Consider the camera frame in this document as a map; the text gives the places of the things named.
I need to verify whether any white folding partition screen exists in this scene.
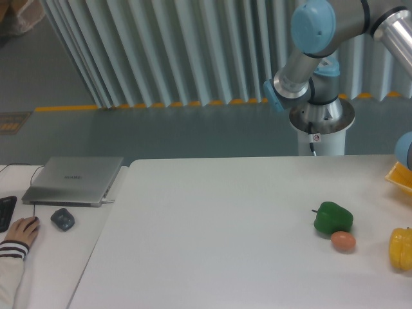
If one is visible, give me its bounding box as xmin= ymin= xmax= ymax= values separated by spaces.
xmin=40 ymin=0 xmax=412 ymax=109

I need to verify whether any black mouse cable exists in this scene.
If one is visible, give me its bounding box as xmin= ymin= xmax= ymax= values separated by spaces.
xmin=0 ymin=162 xmax=44 ymax=219

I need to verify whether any robot base cable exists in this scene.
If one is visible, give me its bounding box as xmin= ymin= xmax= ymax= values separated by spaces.
xmin=307 ymin=120 xmax=318 ymax=156

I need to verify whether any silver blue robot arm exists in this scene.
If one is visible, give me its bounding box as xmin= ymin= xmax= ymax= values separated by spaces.
xmin=263 ymin=1 xmax=411 ymax=156

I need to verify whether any black keyboard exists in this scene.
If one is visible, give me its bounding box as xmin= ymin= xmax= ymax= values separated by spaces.
xmin=0 ymin=196 xmax=17 ymax=232

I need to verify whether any silver closed laptop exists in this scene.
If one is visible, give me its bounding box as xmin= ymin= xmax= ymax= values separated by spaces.
xmin=22 ymin=156 xmax=123 ymax=207

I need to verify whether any yellow plastic basket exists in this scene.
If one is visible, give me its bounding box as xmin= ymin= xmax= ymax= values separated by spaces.
xmin=385 ymin=162 xmax=411 ymax=196

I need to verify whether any dark grey earbuds case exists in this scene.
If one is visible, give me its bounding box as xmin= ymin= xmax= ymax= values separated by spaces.
xmin=50 ymin=208 xmax=75 ymax=232

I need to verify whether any green bell pepper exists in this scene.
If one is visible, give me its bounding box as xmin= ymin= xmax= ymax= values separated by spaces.
xmin=312 ymin=201 xmax=353 ymax=235

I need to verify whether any brown egg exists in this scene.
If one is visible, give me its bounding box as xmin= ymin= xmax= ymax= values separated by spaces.
xmin=330 ymin=231 xmax=356 ymax=251

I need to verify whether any cardboard box in plastic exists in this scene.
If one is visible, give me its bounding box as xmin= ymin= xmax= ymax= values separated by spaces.
xmin=1 ymin=0 xmax=46 ymax=37

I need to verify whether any striped cream sleeve forearm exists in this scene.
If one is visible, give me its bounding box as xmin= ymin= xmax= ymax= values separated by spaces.
xmin=1 ymin=240 xmax=30 ymax=308

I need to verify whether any person's hand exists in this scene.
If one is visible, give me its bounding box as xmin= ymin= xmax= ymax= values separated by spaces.
xmin=1 ymin=216 xmax=39 ymax=258

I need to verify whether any black computer mouse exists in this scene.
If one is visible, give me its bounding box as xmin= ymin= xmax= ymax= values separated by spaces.
xmin=28 ymin=217 xmax=40 ymax=236

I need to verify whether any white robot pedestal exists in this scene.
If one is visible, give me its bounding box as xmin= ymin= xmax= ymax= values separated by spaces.
xmin=289 ymin=98 xmax=355 ymax=156

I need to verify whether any yellow bell pepper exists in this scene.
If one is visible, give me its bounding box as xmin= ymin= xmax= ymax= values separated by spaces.
xmin=389 ymin=228 xmax=411 ymax=271

